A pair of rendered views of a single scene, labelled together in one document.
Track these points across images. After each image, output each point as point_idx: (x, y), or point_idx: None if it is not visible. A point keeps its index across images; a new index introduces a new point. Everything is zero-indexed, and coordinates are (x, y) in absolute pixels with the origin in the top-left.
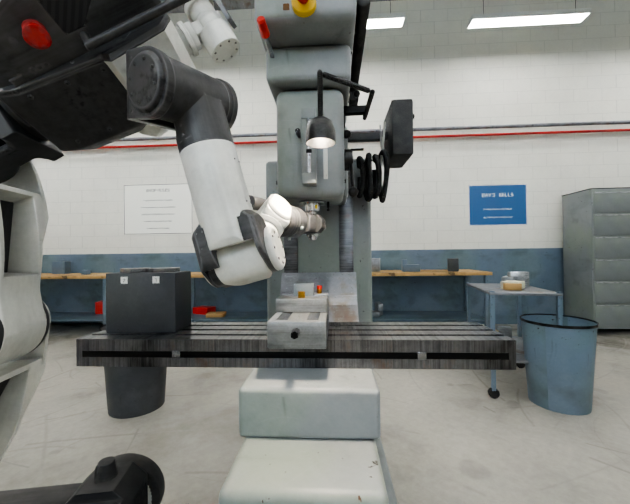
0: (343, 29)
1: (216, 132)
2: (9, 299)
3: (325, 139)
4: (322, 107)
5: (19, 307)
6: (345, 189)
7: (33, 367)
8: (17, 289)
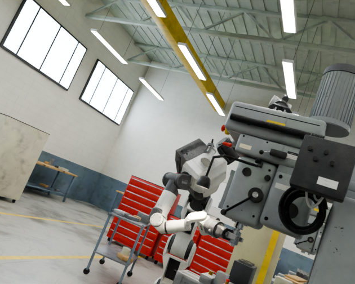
0: (232, 131)
1: (164, 188)
2: (178, 237)
3: (208, 185)
4: (207, 171)
5: (180, 240)
6: (260, 217)
7: (182, 262)
8: (182, 236)
